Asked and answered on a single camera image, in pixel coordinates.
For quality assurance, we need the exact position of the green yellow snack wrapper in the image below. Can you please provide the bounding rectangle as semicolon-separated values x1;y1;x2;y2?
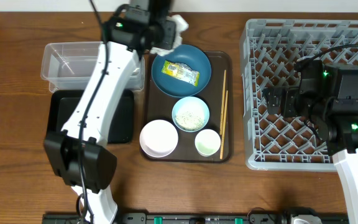
161;60;200;86

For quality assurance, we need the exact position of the light blue rice bowl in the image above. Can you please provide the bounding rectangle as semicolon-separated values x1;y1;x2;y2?
172;96;210;133

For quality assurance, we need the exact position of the grey dishwasher rack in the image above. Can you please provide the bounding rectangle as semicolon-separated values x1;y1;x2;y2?
239;19;358;172

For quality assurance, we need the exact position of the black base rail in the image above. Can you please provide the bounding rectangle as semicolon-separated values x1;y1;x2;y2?
41;213;349;224

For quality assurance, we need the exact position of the black plastic tray bin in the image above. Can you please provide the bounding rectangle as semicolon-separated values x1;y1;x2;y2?
47;90;135;144

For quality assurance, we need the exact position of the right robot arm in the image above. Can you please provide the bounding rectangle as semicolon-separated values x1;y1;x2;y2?
262;58;358;223

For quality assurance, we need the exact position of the wooden chopstick right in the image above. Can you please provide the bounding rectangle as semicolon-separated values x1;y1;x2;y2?
219;90;228;159

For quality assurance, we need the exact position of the wooden chopstick left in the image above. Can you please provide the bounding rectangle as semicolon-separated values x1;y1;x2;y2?
219;70;226;135

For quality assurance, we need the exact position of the clear plastic waste bin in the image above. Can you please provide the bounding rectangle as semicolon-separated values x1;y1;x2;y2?
40;40;145;93

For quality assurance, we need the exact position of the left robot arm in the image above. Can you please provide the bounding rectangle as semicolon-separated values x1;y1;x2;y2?
43;1;188;223

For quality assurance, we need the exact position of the wooden chopstick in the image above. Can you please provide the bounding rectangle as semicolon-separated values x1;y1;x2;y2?
219;70;226;135
219;90;228;159

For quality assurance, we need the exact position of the dark blue bowl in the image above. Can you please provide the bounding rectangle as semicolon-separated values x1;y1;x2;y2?
152;45;212;98

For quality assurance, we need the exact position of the white napkin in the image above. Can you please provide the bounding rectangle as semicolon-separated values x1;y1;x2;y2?
150;15;189;56

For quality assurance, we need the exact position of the white cup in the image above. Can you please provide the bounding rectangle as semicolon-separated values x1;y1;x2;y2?
195;129;221;157

